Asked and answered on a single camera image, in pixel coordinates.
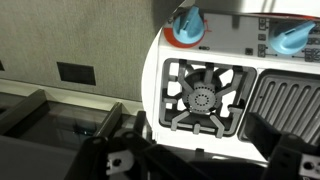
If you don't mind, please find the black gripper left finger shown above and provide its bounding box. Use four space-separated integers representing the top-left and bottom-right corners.
64 110 208 180

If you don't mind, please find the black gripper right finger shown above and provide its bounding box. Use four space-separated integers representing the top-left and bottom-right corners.
247 112 320 180

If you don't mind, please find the grey toy stove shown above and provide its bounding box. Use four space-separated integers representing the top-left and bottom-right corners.
151 0 320 164

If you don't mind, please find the black ribbed griddle plate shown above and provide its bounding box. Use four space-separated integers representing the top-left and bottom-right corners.
237 68 320 148

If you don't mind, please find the black floor outlet cover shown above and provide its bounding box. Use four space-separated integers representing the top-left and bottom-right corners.
55 61 98 87

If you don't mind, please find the black burner grate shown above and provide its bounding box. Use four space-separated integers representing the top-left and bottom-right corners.
159 58 258 139

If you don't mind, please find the blue stove knob orange ring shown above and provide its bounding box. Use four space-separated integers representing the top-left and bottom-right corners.
172 4 205 46

